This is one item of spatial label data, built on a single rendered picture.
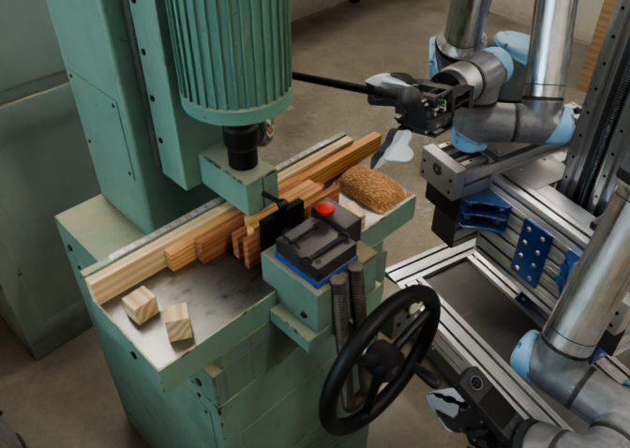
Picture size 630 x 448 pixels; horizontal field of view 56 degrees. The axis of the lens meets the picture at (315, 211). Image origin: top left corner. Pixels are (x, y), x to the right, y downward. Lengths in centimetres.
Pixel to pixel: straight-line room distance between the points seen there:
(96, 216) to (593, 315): 98
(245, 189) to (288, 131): 209
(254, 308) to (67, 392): 120
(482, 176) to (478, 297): 53
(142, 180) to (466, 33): 76
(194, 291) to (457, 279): 118
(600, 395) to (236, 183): 64
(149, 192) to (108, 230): 17
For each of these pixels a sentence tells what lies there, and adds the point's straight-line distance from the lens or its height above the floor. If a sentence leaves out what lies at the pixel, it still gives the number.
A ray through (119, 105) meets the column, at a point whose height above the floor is 111.
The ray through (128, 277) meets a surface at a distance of 103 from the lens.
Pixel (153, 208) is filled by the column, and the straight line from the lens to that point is 122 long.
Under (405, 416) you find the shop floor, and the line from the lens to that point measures 193.
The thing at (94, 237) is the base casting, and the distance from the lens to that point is 132.
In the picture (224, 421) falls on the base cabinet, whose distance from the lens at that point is 114.
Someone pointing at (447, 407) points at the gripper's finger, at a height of 74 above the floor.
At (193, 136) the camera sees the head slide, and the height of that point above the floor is 107.
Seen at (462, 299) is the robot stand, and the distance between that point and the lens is 197.
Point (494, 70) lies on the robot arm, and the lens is 114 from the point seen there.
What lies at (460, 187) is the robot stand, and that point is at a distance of 155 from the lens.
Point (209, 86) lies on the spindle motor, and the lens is 88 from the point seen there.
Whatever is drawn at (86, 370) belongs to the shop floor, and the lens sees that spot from 213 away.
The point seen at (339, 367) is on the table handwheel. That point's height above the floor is 90.
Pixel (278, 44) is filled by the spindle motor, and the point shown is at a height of 127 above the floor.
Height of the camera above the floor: 163
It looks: 40 degrees down
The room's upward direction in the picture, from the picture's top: straight up
